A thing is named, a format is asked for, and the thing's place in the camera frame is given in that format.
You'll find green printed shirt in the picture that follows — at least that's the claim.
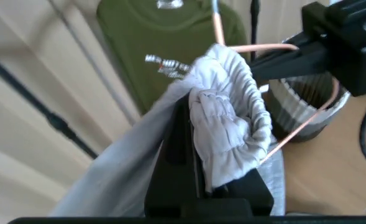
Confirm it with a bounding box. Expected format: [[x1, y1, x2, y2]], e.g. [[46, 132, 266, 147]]
[[96, 0, 249, 116]]

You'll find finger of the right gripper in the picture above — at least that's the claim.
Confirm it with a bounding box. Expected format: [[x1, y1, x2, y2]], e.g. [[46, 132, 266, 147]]
[[249, 45, 337, 83], [281, 30, 310, 47]]

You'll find black clothes rack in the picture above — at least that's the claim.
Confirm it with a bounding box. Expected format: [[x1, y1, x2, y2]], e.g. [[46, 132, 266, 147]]
[[0, 0, 261, 160]]

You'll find pale grey garment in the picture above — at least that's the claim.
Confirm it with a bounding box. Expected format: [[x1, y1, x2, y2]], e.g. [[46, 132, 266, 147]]
[[48, 42, 286, 218]]

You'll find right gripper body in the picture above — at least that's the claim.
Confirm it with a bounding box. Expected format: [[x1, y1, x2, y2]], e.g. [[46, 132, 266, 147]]
[[301, 0, 366, 97]]

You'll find white laundry basket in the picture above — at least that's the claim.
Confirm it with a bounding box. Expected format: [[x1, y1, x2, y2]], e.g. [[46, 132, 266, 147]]
[[268, 73, 352, 143]]

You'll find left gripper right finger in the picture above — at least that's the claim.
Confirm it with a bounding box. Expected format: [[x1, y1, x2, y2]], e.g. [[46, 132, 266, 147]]
[[213, 169, 275, 218]]

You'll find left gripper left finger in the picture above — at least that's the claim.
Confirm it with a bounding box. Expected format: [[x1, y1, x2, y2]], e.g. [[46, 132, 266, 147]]
[[144, 93, 207, 218]]

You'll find pink clothes hanger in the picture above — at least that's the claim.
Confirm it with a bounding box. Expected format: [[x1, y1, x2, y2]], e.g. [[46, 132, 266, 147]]
[[211, 0, 341, 166]]

